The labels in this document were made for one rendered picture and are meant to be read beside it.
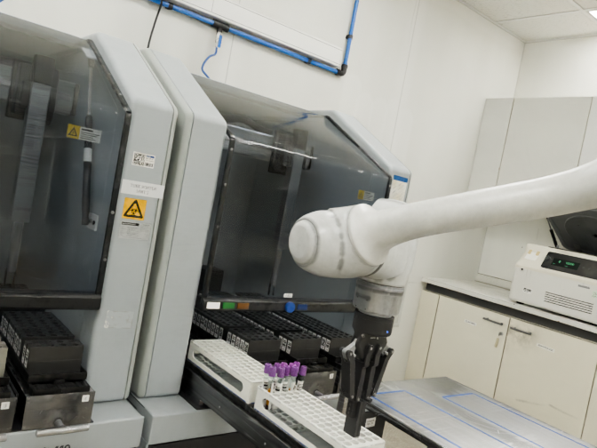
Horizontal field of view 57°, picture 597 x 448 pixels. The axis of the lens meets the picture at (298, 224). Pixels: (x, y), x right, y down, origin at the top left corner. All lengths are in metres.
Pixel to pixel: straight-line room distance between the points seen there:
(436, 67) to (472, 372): 1.92
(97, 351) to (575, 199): 1.02
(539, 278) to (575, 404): 0.69
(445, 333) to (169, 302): 2.62
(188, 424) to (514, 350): 2.43
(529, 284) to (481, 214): 2.64
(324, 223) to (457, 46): 3.13
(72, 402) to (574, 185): 1.02
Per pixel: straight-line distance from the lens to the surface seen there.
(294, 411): 1.17
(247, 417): 1.27
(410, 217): 0.83
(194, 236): 1.38
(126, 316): 1.35
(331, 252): 0.84
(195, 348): 1.49
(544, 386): 3.46
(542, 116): 3.93
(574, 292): 3.36
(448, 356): 3.76
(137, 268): 1.33
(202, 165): 1.36
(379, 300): 1.01
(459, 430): 1.43
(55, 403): 1.27
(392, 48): 3.43
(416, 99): 3.58
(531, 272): 3.47
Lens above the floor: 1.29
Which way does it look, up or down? 3 degrees down
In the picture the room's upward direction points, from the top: 11 degrees clockwise
